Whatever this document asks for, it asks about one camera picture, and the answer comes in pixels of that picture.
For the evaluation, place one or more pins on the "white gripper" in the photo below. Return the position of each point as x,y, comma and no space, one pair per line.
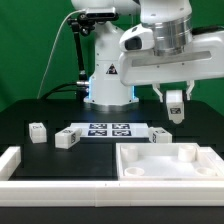
203,58

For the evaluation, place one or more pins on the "white square table top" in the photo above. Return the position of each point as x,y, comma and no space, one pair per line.
168,162

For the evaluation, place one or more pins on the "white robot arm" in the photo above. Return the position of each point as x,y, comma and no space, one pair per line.
145,42

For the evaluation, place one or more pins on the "white fiducial marker sheet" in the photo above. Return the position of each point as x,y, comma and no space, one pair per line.
112,130

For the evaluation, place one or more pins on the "white u-shaped fence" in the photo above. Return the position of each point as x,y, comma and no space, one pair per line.
103,193

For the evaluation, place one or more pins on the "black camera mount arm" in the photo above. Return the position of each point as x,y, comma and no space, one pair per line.
79,46

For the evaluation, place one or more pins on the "black camera on mount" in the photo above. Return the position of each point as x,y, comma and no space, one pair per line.
105,13

